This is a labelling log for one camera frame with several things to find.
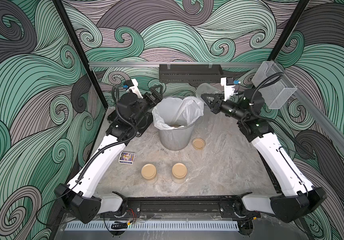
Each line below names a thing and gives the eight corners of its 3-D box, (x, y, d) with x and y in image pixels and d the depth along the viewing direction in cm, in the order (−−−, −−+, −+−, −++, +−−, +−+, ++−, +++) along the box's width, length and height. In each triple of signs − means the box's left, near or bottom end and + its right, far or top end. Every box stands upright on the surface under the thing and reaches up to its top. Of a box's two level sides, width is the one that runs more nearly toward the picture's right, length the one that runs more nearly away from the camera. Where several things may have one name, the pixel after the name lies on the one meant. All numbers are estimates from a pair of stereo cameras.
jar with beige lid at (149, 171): (143, 184, 83) (140, 178, 75) (144, 171, 88) (142, 163, 80) (156, 184, 83) (155, 178, 75) (157, 171, 88) (156, 163, 80)
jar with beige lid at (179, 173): (172, 184, 83) (172, 177, 75) (172, 170, 89) (172, 162, 80) (185, 184, 83) (187, 177, 75) (184, 170, 89) (186, 162, 80)
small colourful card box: (119, 164, 91) (118, 162, 89) (121, 153, 96) (120, 151, 94) (133, 164, 91) (132, 162, 89) (135, 153, 96) (134, 151, 94)
